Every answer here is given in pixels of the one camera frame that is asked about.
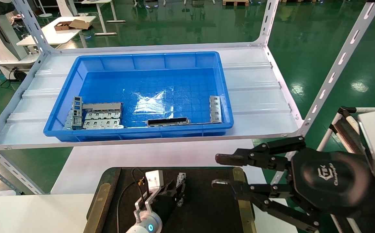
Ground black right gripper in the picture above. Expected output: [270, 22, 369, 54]
[212, 136, 374, 233]

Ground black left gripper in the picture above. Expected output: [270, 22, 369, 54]
[152, 180, 186, 222]

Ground grey metal bracket square holes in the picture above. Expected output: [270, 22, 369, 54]
[72, 96, 83, 127]
[176, 172, 187, 207]

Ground black container tray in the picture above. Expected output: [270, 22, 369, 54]
[83, 167, 256, 233]

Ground small silver metal part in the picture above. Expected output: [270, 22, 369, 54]
[63, 112, 74, 130]

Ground white slotted metal shelf rack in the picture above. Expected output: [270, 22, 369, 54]
[0, 0, 375, 195]

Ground white tube stand black clamps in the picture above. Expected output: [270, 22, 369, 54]
[317, 106, 369, 156]

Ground clear plastic film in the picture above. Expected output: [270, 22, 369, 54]
[133, 91, 167, 114]

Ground grey long metal cover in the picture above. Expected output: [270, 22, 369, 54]
[83, 102, 123, 113]

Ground blue plastic bin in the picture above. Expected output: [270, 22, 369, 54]
[43, 51, 235, 142]

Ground white desk with T-legs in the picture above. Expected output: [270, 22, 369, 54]
[81, 0, 126, 36]

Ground white table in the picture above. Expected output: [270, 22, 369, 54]
[17, 16, 96, 49]

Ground brown cardboard box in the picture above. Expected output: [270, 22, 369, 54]
[54, 19, 91, 31]

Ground white machine base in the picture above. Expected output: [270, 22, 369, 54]
[0, 0, 39, 70]

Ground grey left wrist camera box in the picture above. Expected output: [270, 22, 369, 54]
[135, 171, 164, 224]

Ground dark long metal frame part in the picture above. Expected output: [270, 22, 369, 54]
[146, 117, 191, 127]

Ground black cable reel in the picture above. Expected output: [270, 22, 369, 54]
[9, 67, 28, 82]

